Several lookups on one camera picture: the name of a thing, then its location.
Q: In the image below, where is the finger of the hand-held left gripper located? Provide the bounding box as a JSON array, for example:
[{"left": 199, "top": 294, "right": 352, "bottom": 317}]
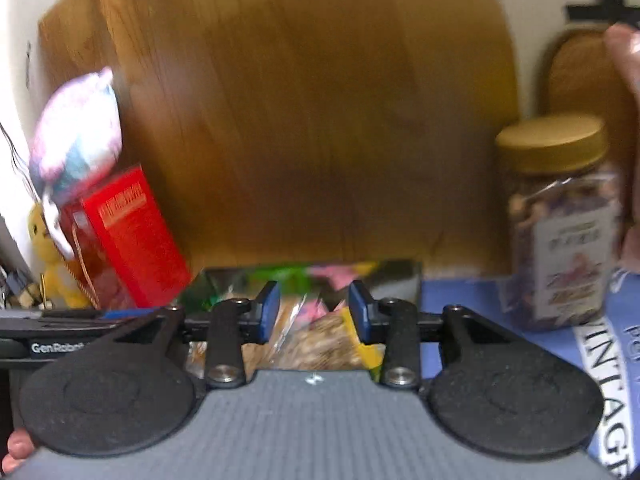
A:
[{"left": 100, "top": 308, "right": 168, "bottom": 322}]

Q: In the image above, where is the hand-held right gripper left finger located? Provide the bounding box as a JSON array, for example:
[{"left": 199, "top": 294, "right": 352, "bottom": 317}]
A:
[{"left": 112, "top": 280, "right": 282, "bottom": 389}]

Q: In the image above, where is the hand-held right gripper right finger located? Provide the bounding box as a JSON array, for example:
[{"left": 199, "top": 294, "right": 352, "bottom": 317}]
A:
[{"left": 348, "top": 280, "right": 502, "bottom": 389}]

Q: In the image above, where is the dark green snack packet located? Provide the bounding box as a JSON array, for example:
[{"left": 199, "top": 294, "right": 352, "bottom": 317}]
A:
[{"left": 247, "top": 264, "right": 313, "bottom": 288}]

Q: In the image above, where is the black sheep print box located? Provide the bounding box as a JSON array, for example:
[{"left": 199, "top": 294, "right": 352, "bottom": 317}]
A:
[{"left": 176, "top": 258, "right": 422, "bottom": 378}]

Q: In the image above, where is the clear sesame cake packet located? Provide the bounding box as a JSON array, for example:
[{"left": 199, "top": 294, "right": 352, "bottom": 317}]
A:
[{"left": 267, "top": 297, "right": 363, "bottom": 372}]

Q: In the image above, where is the person's left hand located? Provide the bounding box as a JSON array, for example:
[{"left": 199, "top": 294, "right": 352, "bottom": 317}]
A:
[{"left": 6, "top": 426, "right": 37, "bottom": 462}]

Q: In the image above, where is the red carton box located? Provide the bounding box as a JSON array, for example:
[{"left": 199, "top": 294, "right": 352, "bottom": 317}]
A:
[{"left": 60, "top": 165, "right": 194, "bottom": 311}]

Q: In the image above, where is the yellow duck plush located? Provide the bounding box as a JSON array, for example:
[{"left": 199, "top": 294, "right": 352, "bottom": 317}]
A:
[{"left": 27, "top": 202, "right": 93, "bottom": 309}]

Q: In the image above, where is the blue printed blanket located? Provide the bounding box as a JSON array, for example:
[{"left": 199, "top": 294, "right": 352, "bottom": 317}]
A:
[{"left": 420, "top": 267, "right": 640, "bottom": 480}]

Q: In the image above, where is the pink white plush toy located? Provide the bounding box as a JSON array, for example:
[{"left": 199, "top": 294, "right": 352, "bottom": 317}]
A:
[{"left": 27, "top": 66, "right": 124, "bottom": 256}]

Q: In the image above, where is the wooden board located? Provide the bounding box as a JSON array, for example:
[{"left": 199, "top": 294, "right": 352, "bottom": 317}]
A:
[{"left": 37, "top": 0, "right": 521, "bottom": 278}]

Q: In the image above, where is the clear nut jar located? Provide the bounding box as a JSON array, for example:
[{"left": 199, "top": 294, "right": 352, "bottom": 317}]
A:
[{"left": 495, "top": 114, "right": 627, "bottom": 334}]

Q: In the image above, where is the woven rattan panel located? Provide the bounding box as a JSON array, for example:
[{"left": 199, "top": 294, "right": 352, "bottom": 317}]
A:
[{"left": 536, "top": 26, "right": 640, "bottom": 181}]

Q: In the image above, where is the pink snack bag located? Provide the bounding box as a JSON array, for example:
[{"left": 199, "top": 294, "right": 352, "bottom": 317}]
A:
[{"left": 602, "top": 22, "right": 640, "bottom": 276}]

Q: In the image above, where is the black wall cable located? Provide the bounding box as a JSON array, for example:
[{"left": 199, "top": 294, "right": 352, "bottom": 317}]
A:
[{"left": 0, "top": 120, "right": 38, "bottom": 201}]

